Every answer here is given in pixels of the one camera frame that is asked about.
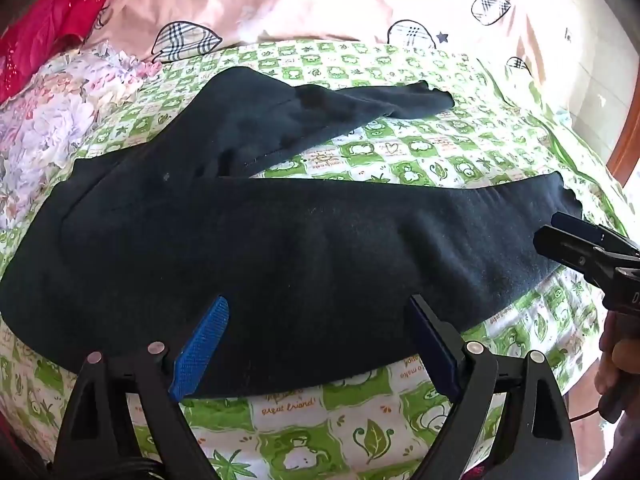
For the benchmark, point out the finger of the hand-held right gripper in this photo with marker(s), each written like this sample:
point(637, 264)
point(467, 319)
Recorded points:
point(570, 252)
point(575, 224)

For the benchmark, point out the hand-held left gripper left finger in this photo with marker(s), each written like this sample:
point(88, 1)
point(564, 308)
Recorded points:
point(200, 350)

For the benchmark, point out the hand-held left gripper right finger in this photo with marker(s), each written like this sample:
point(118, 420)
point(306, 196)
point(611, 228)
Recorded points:
point(437, 355)

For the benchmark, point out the black pants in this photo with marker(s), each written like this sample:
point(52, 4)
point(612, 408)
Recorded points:
point(280, 255)

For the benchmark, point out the person's right hand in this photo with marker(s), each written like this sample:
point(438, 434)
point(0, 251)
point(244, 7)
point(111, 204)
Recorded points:
point(620, 355)

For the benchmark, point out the green checkered bed sheet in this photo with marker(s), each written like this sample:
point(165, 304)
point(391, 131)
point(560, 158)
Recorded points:
point(425, 152)

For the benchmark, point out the floral ruffled cloth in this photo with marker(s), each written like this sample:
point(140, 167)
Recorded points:
point(45, 120)

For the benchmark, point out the red sequined cloth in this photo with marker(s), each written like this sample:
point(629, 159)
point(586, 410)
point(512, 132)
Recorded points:
point(45, 25)

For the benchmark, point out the wooden window frame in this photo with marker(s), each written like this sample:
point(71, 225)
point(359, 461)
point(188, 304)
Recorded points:
point(627, 157)

